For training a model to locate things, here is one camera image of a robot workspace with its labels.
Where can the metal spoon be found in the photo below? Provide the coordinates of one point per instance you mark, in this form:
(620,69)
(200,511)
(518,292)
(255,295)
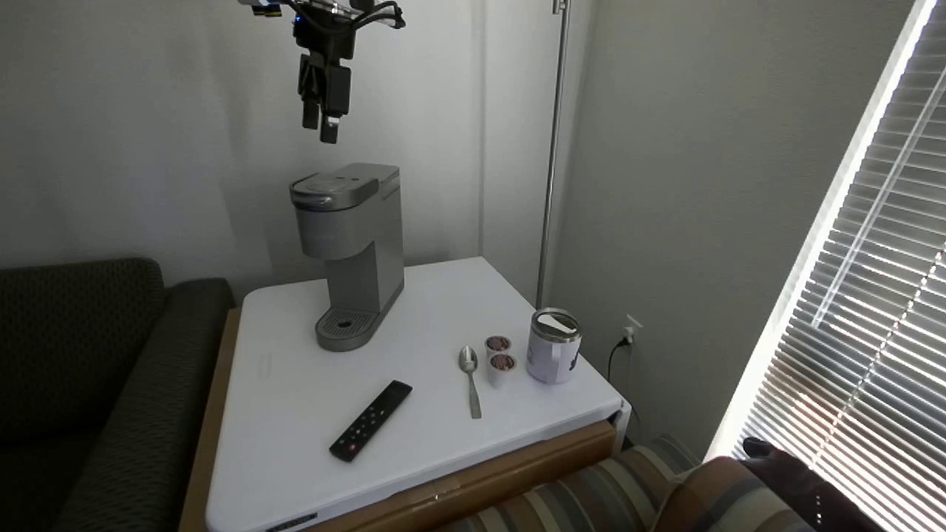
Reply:
(472,363)

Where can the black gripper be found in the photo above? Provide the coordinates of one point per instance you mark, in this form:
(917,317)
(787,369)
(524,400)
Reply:
(327,31)

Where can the white plastic table board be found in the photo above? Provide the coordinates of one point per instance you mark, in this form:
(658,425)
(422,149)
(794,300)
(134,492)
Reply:
(298,401)

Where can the striped sofa cushion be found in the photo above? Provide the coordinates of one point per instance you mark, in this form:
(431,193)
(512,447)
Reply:
(719,498)

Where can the grey coffee maker lid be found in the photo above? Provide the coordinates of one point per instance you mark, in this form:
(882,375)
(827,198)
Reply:
(336,186)

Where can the coffee pod cup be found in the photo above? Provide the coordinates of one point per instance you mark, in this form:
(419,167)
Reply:
(505,367)
(499,344)

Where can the white window blinds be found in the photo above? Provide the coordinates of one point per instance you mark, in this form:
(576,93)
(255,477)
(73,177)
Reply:
(868,325)

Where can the dark grey sofa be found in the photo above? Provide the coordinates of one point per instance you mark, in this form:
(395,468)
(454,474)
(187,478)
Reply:
(89,393)

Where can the grey pod coffee maker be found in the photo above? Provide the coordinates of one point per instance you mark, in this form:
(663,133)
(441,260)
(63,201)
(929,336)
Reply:
(360,260)

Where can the white wall outlet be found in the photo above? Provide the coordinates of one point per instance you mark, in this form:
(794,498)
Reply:
(630,328)

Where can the wooden side table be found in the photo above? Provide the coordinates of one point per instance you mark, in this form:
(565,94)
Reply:
(491,477)

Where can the thin metal pole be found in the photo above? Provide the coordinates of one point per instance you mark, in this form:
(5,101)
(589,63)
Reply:
(552,149)

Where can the black remote control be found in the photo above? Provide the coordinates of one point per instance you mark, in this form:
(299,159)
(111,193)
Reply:
(370,419)

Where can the striped sofa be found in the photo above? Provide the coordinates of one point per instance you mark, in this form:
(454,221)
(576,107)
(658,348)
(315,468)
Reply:
(571,502)

